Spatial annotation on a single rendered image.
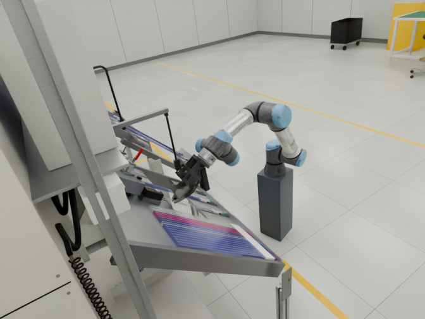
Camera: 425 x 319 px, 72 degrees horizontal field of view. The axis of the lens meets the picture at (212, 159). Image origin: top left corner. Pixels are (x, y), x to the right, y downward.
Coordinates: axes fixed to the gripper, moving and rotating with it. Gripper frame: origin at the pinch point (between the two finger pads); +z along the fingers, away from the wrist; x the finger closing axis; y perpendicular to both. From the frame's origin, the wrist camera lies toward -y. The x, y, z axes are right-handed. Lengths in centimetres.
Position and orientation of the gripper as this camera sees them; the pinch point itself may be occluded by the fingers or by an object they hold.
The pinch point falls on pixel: (176, 200)
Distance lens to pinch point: 124.5
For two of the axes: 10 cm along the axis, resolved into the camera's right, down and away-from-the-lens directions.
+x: 5.3, 3.8, -7.6
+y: -5.6, -5.2, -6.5
